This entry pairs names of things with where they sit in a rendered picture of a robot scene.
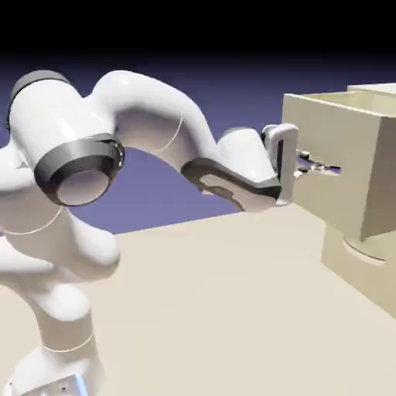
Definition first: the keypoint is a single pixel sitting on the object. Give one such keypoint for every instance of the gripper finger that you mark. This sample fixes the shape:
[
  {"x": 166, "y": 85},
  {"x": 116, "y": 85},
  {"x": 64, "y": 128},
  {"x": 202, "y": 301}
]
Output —
[
  {"x": 303, "y": 154},
  {"x": 300, "y": 173}
]

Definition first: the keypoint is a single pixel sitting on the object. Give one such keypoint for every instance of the beige drawer front with slot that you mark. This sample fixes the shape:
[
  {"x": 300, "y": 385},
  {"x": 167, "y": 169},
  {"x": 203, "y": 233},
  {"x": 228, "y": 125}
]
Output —
[{"x": 324, "y": 133}]

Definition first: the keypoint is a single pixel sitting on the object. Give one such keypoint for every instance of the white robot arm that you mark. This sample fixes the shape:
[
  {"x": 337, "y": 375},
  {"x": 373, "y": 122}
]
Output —
[{"x": 62, "y": 123}]

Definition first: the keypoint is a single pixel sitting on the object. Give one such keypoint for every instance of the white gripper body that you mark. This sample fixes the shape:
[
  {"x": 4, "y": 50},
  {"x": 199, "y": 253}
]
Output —
[{"x": 289, "y": 161}]

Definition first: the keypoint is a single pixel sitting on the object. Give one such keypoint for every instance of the beige cabinet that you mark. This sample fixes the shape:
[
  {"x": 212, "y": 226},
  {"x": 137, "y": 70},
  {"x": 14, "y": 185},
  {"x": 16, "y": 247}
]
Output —
[{"x": 371, "y": 88}]

